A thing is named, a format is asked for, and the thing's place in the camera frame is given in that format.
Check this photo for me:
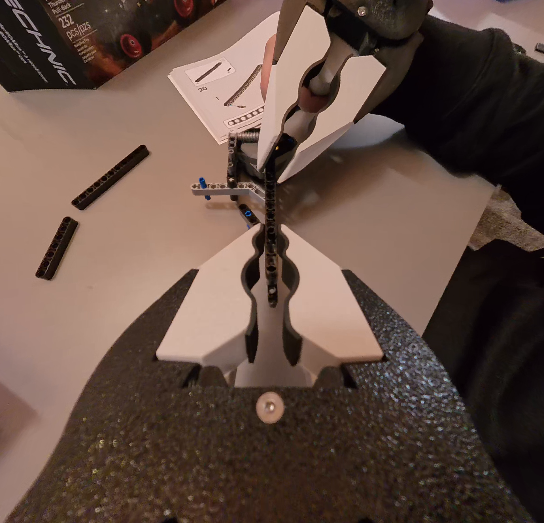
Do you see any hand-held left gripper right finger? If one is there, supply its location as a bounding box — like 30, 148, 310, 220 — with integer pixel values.
277, 224, 385, 387

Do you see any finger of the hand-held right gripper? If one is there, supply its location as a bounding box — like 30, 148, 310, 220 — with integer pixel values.
277, 52, 387, 184
256, 8, 332, 172

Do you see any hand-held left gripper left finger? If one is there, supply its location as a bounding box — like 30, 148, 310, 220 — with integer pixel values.
155, 225, 267, 388

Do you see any long black toy beam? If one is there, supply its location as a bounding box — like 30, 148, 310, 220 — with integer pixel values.
263, 166, 281, 309

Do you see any grey black toy motor assembly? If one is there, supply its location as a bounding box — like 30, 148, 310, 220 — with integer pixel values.
190, 130, 307, 228

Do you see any person's right forearm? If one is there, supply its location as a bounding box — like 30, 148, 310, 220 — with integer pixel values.
370, 15, 544, 230

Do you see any grey desk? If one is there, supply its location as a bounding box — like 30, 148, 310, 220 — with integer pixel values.
0, 0, 544, 460

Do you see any person's right hand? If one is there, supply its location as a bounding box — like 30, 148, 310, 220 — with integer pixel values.
260, 36, 330, 115

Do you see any white instruction booklet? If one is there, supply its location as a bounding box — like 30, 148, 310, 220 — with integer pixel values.
167, 11, 281, 145

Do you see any short black toy beam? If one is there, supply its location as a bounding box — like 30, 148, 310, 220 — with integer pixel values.
35, 216, 80, 281

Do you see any medium black toy beam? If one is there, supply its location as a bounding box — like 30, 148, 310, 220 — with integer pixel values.
71, 144, 150, 211

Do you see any dark cloth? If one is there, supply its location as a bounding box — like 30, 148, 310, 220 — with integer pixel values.
421, 234, 544, 490

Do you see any dark toy set cardboard box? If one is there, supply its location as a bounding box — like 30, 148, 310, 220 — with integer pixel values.
0, 0, 232, 93

